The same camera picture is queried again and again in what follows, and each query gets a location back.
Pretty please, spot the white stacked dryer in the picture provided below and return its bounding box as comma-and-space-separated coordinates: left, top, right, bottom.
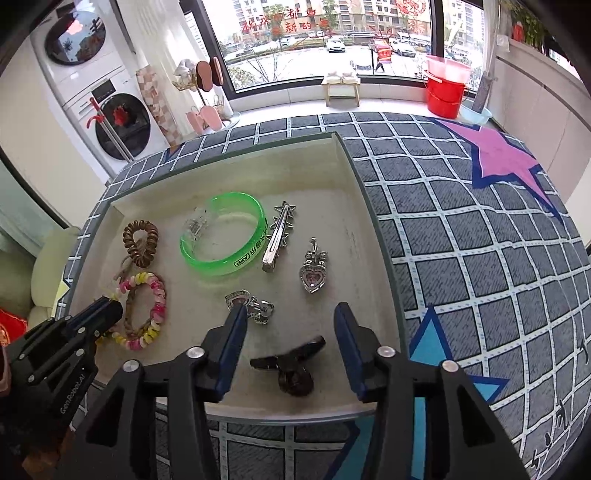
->
31, 1, 124, 106

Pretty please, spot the green sofa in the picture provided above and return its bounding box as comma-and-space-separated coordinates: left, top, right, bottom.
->
1, 227, 80, 330

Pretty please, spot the red mop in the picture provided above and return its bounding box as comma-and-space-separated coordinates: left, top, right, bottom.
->
86, 96, 134, 163

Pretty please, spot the potted green plant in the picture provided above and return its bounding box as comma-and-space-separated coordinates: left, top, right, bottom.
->
500, 1, 545, 53

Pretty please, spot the silver heart pendant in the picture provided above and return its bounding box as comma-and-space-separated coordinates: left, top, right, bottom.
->
224, 290, 274, 325
298, 237, 328, 294

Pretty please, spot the small wooden stool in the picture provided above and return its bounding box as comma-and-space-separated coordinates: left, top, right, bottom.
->
322, 72, 362, 106

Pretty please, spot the white washing machine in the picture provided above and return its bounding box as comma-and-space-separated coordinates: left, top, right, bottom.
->
65, 68, 169, 180

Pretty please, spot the black claw hair clip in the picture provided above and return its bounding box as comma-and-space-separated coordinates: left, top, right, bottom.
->
249, 335, 325, 397

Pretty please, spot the slipper rack stand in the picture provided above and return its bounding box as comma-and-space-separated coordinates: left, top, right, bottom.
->
172, 57, 239, 135

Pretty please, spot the silver star hair pin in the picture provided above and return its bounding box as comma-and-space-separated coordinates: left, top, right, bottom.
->
262, 200, 296, 273

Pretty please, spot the brown coil hair tie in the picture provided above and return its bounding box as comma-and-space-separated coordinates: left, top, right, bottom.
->
121, 219, 160, 269

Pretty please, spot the green translucent bangle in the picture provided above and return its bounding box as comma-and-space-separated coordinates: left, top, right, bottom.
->
179, 192, 267, 277

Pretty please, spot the pink yellow bead bracelet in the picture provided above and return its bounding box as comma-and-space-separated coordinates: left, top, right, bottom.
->
108, 270, 168, 351

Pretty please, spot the red embroidered cushion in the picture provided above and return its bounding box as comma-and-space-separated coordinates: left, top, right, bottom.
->
0, 309, 28, 347

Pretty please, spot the person left hand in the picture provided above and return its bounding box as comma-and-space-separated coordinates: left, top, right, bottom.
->
0, 346, 11, 397

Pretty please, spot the teal jewelry tray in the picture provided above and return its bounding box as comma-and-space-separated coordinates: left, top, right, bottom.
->
66, 133, 404, 423

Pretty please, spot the red bucket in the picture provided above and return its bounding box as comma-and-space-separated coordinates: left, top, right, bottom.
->
426, 55, 471, 120

